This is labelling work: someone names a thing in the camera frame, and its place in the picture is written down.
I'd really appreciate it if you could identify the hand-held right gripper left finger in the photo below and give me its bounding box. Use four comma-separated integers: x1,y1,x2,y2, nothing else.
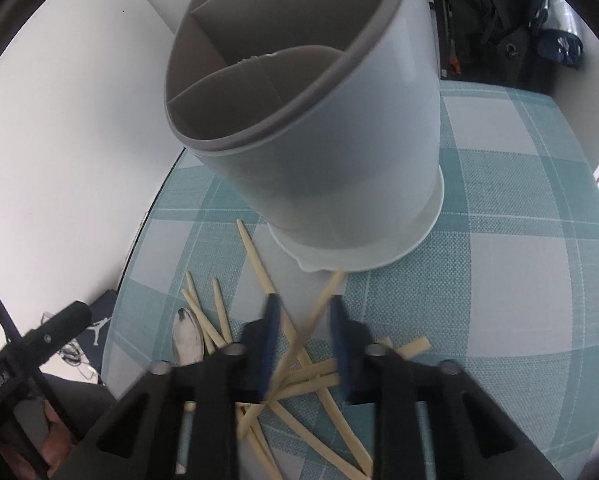
79,294,284,480

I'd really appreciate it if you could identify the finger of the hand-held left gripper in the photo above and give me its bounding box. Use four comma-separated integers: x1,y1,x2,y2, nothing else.
24,301,93,361

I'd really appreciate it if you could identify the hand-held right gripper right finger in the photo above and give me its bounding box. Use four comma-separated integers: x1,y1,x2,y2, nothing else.
329,295,565,480

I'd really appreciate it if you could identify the pale bamboo chopstick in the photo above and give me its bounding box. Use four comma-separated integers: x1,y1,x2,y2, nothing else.
238,272,346,442

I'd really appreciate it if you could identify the pile of bamboo chopsticks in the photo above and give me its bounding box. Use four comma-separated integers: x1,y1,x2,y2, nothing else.
176,218,433,478

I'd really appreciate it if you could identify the white grey utensil holder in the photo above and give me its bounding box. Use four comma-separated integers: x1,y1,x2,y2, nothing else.
163,0,445,273

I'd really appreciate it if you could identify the person's left hand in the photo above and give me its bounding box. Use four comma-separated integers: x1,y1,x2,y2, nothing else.
39,402,87,478

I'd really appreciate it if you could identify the dark blue shoe box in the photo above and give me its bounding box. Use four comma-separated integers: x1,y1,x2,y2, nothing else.
76,290,117,386

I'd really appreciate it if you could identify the black backpack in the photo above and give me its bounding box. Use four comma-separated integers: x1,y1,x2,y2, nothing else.
444,0,533,86

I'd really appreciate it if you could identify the silver blue folding umbrella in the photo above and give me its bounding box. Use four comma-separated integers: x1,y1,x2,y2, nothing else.
527,0,585,68

